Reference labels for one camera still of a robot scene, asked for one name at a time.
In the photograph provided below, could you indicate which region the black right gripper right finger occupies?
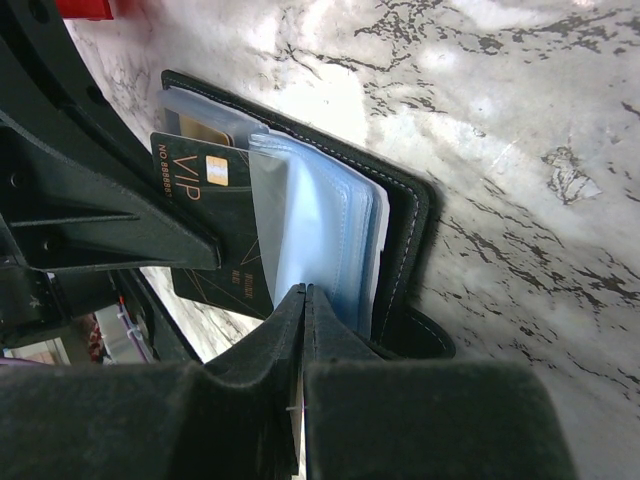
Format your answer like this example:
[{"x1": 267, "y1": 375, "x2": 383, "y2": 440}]
[{"x1": 303, "y1": 286, "x2": 577, "y2": 479}]

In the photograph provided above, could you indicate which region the red plastic bin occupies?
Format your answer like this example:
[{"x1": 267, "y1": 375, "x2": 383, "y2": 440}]
[{"x1": 55, "y1": 0, "x2": 114, "y2": 21}]

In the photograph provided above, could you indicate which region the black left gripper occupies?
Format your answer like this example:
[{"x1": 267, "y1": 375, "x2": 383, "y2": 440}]
[{"x1": 0, "y1": 0, "x2": 224, "y2": 346}]

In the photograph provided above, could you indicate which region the black card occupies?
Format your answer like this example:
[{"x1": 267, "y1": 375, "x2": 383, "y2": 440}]
[{"x1": 150, "y1": 132, "x2": 273, "y2": 320}]

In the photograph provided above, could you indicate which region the black leather card holder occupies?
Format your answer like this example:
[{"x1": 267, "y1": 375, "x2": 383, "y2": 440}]
[{"x1": 158, "y1": 70, "x2": 455, "y2": 359}]

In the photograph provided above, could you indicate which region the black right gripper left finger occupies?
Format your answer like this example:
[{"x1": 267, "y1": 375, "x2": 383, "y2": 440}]
[{"x1": 1, "y1": 284, "x2": 306, "y2": 479}]

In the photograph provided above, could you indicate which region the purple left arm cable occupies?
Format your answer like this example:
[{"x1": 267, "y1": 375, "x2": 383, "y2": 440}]
[{"x1": 0, "y1": 299, "x2": 156, "y2": 369}]

